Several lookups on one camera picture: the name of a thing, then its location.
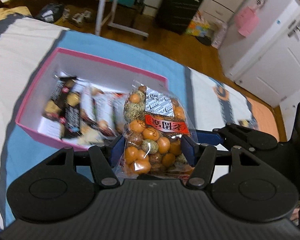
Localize instant noodle packet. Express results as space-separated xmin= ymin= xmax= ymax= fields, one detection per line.
xmin=76 ymin=81 xmax=126 ymax=147

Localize clear bag coated peanuts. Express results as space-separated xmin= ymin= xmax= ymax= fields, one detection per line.
xmin=115 ymin=81 xmax=198 ymax=183

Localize black cracker packet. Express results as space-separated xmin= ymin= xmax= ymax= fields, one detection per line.
xmin=42 ymin=76 xmax=81 ymax=139

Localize snack packet on bed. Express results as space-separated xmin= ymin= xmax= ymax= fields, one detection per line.
xmin=238 ymin=118 xmax=258 ymax=131

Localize printed paper sheet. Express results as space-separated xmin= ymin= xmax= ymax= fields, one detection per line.
xmin=37 ymin=117 xmax=62 ymax=140

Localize pink cardboard box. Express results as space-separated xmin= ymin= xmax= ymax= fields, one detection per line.
xmin=15 ymin=48 xmax=168 ymax=151

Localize white wardrobe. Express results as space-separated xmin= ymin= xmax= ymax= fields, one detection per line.
xmin=218 ymin=0 xmax=300 ymax=107

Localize colourful gift bag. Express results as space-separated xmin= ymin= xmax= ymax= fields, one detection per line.
xmin=185 ymin=12 xmax=214 ymax=38

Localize pink hanging bag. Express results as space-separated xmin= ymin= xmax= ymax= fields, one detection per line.
xmin=235 ymin=0 xmax=268 ymax=37

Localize black drawer cabinet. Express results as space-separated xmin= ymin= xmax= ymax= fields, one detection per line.
xmin=153 ymin=0 xmax=204 ymax=35

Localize white rolling desk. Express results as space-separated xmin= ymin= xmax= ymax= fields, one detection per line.
xmin=95 ymin=0 xmax=203 ymax=40

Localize striped bed cover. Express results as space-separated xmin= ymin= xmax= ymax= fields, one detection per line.
xmin=0 ymin=14 xmax=279 ymax=231

